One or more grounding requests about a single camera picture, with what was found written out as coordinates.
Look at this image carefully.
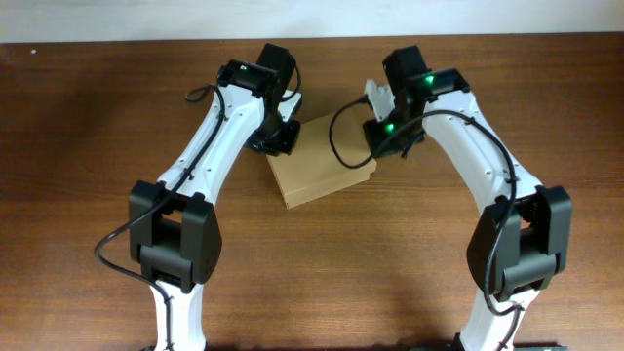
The brown cardboard box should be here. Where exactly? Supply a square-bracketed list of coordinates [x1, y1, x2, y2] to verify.
[268, 105, 376, 209]

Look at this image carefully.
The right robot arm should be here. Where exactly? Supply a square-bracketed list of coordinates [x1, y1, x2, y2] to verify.
[364, 46, 572, 350]

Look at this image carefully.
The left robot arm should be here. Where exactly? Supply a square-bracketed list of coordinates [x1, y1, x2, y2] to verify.
[129, 44, 302, 350]

